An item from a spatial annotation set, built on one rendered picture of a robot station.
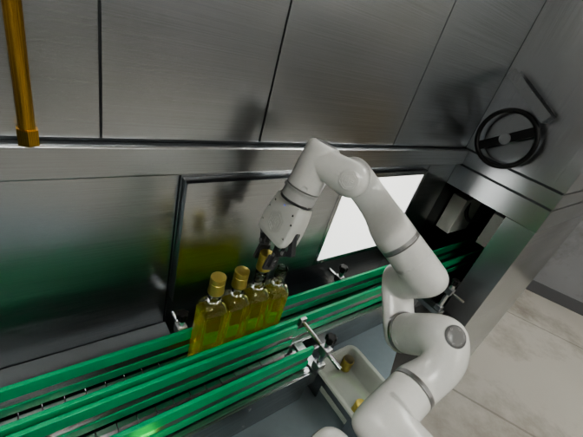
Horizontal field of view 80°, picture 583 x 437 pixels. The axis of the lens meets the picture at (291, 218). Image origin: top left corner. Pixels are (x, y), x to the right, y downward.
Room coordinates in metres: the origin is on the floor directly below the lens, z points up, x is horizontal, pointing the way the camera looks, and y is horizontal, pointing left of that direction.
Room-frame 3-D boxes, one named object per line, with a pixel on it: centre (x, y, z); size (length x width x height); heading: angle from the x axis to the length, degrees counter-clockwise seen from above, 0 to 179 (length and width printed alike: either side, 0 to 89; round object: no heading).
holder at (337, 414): (0.68, -0.30, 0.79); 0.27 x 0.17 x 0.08; 44
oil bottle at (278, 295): (0.67, -0.02, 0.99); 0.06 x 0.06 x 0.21; 45
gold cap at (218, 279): (0.55, 0.11, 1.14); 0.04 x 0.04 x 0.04
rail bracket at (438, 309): (1.10, -0.63, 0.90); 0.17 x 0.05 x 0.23; 44
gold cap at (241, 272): (0.59, 0.07, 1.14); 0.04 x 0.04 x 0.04
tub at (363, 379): (0.66, -0.32, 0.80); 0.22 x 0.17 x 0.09; 44
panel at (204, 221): (0.94, -0.09, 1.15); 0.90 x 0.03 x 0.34; 134
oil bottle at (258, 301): (0.64, 0.03, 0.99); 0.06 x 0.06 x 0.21; 44
